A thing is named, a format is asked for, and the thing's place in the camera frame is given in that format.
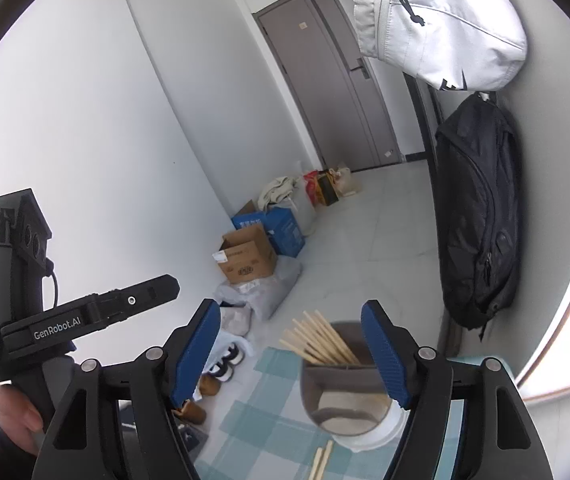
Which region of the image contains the person's left hand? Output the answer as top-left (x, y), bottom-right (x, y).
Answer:
top-left (0, 384), bottom-right (46, 457)

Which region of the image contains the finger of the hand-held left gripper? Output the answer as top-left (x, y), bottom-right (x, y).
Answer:
top-left (92, 274), bottom-right (182, 325)

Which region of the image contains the grey door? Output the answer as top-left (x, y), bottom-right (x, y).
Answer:
top-left (252, 0), bottom-right (404, 174)

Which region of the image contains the bundle of wooden chopsticks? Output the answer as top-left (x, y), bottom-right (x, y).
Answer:
top-left (279, 310), bottom-right (363, 367)

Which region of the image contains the grey plastic bag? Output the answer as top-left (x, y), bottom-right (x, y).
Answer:
top-left (215, 257), bottom-right (302, 322)

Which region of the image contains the black backpack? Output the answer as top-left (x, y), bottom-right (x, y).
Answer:
top-left (435, 92), bottom-right (522, 332)

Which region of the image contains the white hanging bag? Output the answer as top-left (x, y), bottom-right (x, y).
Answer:
top-left (353, 0), bottom-right (528, 92)

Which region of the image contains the teal and white checked tablecloth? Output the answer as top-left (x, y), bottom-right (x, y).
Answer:
top-left (195, 347), bottom-right (516, 480)

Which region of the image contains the brown paper bag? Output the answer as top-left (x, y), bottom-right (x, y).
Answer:
top-left (315, 172), bottom-right (341, 207)

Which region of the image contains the light wooden chopstick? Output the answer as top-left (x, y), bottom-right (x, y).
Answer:
top-left (307, 447), bottom-right (324, 480)
top-left (315, 440), bottom-right (335, 480)

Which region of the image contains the blue cardboard box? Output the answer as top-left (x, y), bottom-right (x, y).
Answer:
top-left (231, 206), bottom-right (306, 257)

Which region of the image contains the beige cloth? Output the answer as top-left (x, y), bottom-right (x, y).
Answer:
top-left (257, 176), bottom-right (299, 212)

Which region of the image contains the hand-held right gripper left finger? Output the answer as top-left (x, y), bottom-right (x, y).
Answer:
top-left (32, 299), bottom-right (222, 480)

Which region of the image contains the translucent white bag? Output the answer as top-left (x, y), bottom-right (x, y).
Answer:
top-left (285, 192), bottom-right (319, 237)

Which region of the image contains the grey and white utensil holder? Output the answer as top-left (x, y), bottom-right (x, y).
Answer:
top-left (299, 320), bottom-right (412, 454)

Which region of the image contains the brown cardboard box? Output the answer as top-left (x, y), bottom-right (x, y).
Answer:
top-left (212, 224), bottom-right (279, 286)

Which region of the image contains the red bag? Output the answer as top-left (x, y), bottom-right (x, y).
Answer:
top-left (303, 170), bottom-right (324, 206)

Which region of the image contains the clear plastic bag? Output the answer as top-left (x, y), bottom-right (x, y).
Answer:
top-left (332, 165), bottom-right (364, 197)

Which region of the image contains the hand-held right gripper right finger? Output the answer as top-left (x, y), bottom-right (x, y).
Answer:
top-left (361, 300), bottom-right (556, 480)

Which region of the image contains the white plastic bag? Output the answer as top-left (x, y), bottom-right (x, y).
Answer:
top-left (220, 305), bottom-right (254, 337)

